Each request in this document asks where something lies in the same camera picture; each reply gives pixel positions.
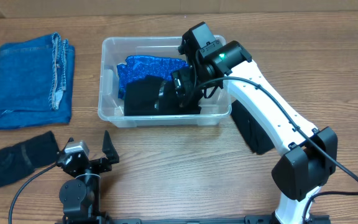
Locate black garment with tape strip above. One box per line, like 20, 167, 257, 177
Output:
124, 75, 201, 116

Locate blue sequin fabric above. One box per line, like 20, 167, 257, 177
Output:
116, 55, 189, 99

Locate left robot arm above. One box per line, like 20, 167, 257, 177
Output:
57, 131, 119, 223

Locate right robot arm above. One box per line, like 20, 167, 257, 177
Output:
172, 22, 337, 223

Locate clear plastic storage bin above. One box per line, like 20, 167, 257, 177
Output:
98, 36, 232, 128

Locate folded blue denim jeans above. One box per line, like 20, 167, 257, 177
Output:
0, 32, 75, 129

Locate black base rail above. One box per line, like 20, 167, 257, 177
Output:
55, 213, 331, 224

